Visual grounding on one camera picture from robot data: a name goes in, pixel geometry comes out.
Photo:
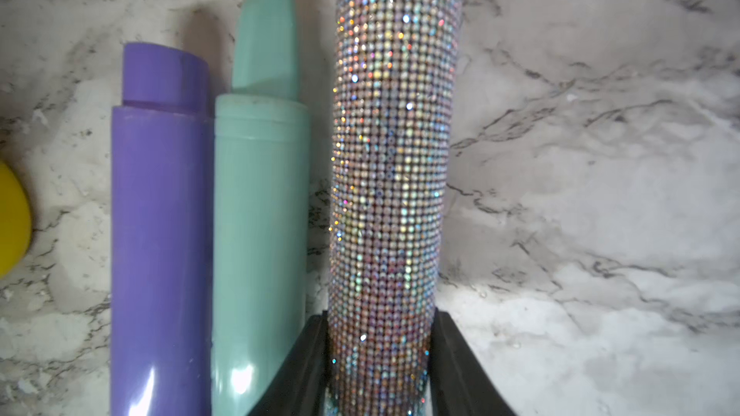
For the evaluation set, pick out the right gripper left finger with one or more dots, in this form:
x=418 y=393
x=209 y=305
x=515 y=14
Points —
x=299 y=387

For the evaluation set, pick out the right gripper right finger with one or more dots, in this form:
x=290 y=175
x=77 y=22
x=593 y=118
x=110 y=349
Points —
x=459 y=383

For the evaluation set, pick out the purple microphone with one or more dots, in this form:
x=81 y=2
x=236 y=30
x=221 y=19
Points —
x=162 y=234

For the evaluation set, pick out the green microphone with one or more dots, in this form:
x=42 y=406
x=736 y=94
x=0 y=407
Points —
x=262 y=156

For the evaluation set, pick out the yellow plastic jar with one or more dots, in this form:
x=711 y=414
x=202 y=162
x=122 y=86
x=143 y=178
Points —
x=16 y=220

